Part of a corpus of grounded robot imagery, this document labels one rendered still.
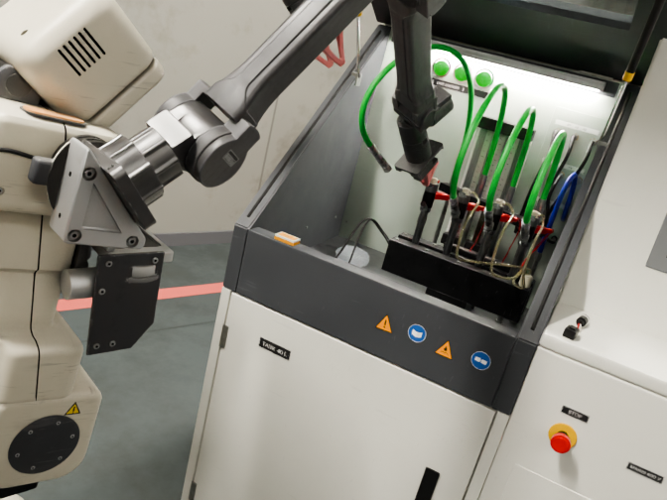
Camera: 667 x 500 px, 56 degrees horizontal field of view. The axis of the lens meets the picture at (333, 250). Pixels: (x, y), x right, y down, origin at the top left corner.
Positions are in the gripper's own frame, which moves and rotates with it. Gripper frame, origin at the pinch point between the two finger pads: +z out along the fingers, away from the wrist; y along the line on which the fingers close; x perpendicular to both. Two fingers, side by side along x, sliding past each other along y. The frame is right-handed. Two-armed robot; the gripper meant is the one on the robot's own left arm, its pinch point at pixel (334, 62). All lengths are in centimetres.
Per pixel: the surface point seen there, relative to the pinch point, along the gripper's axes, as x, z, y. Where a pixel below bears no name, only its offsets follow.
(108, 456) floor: 102, 70, 73
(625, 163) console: -30, 47, -33
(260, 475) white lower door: 69, 71, 11
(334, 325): 35, 43, -6
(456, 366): 25, 56, -28
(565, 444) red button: 24, 70, -48
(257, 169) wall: -42, 84, 248
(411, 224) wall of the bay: -8, 57, 26
